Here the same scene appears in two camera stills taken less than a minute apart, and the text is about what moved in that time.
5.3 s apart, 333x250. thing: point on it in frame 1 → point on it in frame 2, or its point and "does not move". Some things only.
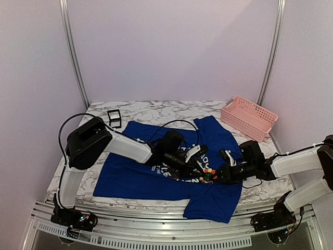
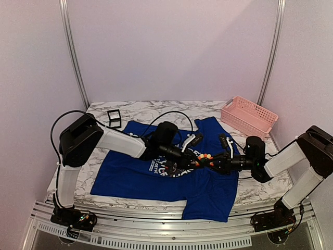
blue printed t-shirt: (218, 202) does not move
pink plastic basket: (247, 118) does not move
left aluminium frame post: (64, 16) does not move
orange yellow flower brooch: (209, 175) → (205, 158)
